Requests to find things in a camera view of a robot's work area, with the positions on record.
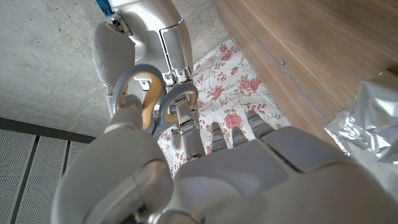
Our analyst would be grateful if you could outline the grey orange handled scissors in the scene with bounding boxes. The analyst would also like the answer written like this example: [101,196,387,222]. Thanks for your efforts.
[111,63,199,138]

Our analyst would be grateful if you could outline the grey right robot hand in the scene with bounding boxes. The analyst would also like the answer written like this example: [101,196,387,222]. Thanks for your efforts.
[91,0,195,94]

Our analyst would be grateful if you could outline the crumpled aluminum foil sheet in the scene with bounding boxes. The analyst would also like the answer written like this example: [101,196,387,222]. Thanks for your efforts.
[323,70,398,194]

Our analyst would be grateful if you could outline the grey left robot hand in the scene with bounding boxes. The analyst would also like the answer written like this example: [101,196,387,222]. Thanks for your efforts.
[51,94,398,224]

